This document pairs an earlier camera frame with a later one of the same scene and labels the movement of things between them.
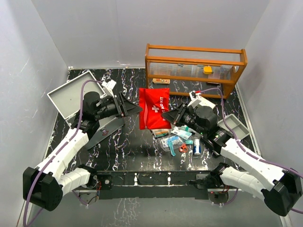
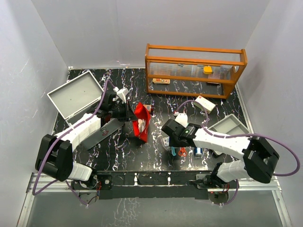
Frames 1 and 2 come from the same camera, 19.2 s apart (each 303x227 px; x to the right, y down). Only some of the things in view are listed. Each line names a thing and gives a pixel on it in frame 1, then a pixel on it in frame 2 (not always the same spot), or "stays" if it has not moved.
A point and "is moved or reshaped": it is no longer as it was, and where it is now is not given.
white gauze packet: x=161 y=133 → x=141 y=124
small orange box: x=161 y=81 stays
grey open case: x=67 y=98 stays
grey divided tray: x=237 y=128 stays
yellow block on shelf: x=207 y=70 stays
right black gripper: x=173 y=115 → x=174 y=144
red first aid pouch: x=154 y=101 → x=141 y=122
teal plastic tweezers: x=172 y=149 stays
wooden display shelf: x=212 y=71 stays
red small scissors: x=183 y=148 is moved or reshaped
